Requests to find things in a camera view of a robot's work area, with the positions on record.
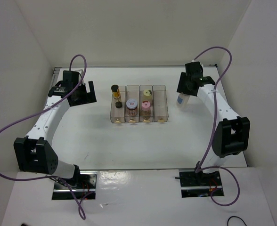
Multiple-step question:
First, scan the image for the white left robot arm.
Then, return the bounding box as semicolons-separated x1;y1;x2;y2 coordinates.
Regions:
13;70;97;188

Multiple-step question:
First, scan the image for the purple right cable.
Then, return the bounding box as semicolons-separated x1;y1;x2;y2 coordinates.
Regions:
192;46;241;207

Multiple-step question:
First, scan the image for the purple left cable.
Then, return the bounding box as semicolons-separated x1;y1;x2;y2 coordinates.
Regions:
0;54;87;221

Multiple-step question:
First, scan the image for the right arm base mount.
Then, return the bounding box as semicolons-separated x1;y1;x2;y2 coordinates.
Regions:
175;169;224;198

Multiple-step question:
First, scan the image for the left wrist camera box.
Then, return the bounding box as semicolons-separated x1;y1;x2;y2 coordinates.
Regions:
75;69;84;75

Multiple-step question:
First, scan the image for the purple cable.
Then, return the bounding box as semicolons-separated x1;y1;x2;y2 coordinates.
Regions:
192;46;241;207
0;54;87;221

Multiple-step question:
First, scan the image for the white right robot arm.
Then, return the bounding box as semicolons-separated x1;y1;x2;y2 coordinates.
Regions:
177;62;250;185

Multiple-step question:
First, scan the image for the silver-lid blue-label jar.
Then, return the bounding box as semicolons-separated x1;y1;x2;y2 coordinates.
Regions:
176;93;190;110

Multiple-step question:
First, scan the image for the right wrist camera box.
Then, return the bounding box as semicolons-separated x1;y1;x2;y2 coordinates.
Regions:
191;61;203;69

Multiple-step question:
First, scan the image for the grey-lid red-label spice jar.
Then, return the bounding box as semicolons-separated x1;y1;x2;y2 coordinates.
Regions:
126;98;138;116

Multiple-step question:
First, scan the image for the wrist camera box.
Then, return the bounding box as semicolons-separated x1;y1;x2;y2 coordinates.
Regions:
75;69;84;75
191;61;203;69

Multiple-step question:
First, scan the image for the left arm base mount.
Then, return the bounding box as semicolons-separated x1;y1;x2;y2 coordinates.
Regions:
51;172;97;201

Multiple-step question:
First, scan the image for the tall black-cap gold bottle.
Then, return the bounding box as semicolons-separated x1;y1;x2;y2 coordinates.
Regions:
111;85;122;109

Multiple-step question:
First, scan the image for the black cable on floor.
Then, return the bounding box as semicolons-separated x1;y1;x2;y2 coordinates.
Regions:
227;216;247;226

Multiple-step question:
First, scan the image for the pink-cap spice bottle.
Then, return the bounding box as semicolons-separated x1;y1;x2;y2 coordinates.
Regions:
140;100;151;118

